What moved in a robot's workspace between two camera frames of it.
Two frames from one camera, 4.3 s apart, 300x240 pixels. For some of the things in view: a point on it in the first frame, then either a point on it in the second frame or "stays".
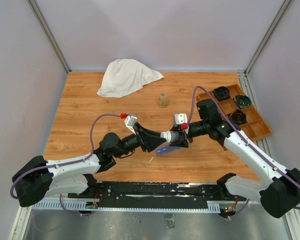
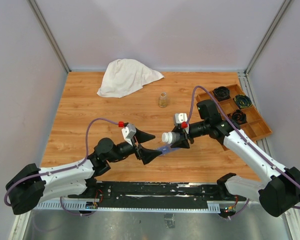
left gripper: [152, 139] -> [146, 155]
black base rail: [165, 196] stays
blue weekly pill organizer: [161, 151] stays
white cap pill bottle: [172, 136] stays
